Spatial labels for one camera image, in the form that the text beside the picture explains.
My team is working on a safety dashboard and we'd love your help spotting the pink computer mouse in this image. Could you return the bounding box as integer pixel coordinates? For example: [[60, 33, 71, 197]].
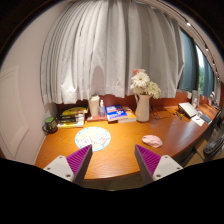
[[141, 134, 164, 149]]

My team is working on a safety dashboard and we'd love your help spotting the grey office chair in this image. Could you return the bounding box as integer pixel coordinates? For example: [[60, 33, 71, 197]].
[[203, 133, 224, 158]]

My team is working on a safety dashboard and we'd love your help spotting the white pleated curtain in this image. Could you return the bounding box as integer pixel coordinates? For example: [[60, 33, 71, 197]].
[[40, 0, 185, 105]]

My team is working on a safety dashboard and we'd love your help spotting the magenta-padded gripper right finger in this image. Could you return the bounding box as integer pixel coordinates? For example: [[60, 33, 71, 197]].
[[134, 144, 184, 185]]

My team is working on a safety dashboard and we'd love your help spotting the stack of yellow-black books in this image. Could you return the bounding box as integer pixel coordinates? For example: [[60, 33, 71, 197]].
[[55, 106, 89, 129]]

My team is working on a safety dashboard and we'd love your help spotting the round cartoon-print mouse pad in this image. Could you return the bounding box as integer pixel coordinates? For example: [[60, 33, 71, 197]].
[[74, 126, 112, 153]]

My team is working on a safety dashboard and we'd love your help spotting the white lidded tumbler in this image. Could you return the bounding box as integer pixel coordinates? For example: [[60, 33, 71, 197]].
[[88, 95, 101, 117]]

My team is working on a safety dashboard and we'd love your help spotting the blue book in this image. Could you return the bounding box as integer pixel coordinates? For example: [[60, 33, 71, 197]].
[[105, 104, 129, 122]]

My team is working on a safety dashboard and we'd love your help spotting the black cable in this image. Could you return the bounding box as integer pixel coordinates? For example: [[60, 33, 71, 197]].
[[150, 106, 173, 120]]

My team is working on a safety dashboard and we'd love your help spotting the white paper sheet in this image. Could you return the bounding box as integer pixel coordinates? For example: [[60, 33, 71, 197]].
[[191, 114, 206, 127]]

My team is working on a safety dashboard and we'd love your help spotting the small clear pump bottle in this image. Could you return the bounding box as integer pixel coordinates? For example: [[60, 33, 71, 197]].
[[98, 99, 106, 118]]

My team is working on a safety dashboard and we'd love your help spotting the white and pink flower bouquet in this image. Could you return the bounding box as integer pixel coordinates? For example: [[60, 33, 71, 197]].
[[129, 68, 162, 100]]

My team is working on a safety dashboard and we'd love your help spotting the dark green curtain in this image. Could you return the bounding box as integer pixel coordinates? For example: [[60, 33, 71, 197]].
[[178, 29, 216, 98]]

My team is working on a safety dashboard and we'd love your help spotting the thin red book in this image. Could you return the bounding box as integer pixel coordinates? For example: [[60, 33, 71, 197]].
[[86, 114, 108, 123]]

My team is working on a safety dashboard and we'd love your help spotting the white ceramic vase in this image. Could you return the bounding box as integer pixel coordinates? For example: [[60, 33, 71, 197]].
[[134, 94, 152, 123]]

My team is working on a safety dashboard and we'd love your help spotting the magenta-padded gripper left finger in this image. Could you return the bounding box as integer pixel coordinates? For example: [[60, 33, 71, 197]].
[[43, 144, 94, 186]]

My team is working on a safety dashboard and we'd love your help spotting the black pen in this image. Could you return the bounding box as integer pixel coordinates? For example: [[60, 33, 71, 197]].
[[172, 111, 184, 121]]

